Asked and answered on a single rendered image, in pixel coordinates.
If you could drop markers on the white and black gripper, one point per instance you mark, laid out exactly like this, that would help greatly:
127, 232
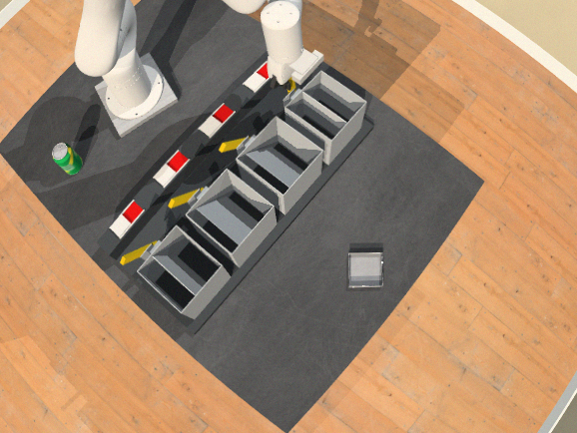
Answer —
280, 73

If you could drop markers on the green drink can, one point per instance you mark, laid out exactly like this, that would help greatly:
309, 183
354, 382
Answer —
67, 158

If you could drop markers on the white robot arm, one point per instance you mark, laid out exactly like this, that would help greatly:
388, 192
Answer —
100, 42

